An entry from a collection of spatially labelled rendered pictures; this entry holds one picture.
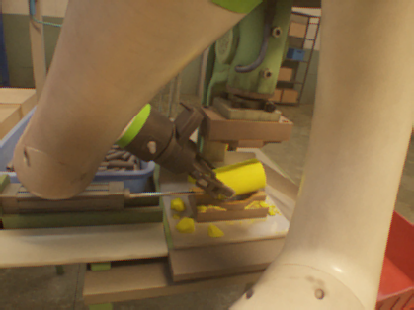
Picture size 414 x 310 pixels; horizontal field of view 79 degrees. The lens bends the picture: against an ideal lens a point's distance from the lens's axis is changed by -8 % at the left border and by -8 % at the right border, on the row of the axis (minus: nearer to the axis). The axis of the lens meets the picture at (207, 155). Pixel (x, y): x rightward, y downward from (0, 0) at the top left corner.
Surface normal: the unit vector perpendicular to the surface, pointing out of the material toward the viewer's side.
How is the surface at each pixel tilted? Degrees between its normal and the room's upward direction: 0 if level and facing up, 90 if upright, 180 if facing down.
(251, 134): 90
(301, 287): 12
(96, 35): 107
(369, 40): 93
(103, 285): 0
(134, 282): 0
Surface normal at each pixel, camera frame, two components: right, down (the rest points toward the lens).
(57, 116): -0.40, 0.55
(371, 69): -0.50, 0.33
